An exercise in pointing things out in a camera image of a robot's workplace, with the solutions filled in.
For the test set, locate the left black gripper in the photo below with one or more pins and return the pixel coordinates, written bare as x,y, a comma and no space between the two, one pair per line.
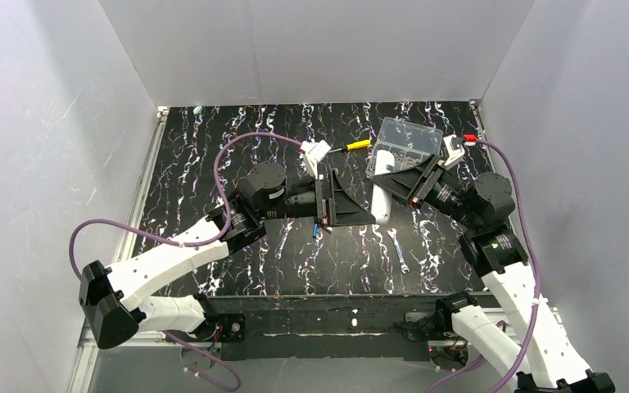
324,200

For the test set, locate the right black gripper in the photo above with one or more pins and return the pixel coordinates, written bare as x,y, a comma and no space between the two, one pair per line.
426,183

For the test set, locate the white remote control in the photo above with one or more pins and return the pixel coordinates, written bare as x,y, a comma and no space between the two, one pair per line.
381,199

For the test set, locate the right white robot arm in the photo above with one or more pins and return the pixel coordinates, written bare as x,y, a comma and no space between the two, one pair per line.
544,361

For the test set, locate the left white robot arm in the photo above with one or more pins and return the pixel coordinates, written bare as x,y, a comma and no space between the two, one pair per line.
120,300

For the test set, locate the clear plastic screw box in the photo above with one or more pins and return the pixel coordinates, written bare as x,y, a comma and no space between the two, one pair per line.
409,143

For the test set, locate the silver wrench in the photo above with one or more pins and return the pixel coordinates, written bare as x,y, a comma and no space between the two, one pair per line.
404,268

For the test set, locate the yellow handled screwdriver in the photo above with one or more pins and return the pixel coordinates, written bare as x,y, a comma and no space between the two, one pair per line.
353,146

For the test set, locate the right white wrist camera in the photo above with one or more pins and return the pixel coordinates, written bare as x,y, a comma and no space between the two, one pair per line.
452,151

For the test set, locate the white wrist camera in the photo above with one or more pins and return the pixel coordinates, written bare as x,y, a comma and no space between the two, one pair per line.
312,153
452,151

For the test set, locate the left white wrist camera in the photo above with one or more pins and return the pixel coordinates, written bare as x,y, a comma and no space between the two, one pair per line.
312,153

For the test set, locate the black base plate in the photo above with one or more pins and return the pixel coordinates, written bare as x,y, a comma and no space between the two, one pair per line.
327,326

